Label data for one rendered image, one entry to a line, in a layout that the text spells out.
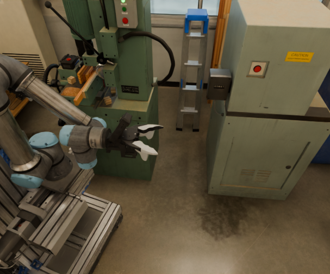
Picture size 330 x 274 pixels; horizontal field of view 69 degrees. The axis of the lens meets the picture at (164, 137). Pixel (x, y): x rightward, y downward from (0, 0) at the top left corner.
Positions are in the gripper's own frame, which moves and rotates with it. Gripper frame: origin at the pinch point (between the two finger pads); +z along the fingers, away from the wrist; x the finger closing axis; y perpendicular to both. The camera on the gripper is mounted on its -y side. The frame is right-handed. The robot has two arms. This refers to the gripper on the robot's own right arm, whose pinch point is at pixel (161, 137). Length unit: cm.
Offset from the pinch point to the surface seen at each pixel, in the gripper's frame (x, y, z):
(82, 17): -80, -20, -55
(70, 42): -223, 37, -137
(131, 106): -76, 34, -29
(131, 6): -68, -29, -24
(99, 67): -78, 8, -49
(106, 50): -70, -6, -40
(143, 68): -79, 7, -21
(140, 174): -82, 106, -28
